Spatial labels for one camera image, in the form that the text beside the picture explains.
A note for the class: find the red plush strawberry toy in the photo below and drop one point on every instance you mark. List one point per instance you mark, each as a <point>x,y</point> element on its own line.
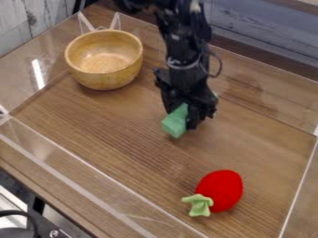
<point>217,194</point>

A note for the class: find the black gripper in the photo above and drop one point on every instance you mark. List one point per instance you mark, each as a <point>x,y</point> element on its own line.
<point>184,85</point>

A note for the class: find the green rectangular block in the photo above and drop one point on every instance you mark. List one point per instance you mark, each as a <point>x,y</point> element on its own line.
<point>174,122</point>

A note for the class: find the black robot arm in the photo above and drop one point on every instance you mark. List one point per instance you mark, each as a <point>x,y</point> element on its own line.
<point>186,34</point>

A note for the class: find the clear acrylic tray wall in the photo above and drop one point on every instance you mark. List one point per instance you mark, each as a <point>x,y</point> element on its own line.
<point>109,210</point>

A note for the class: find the brown wooden bowl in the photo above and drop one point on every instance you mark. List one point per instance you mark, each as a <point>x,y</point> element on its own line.
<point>105,59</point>

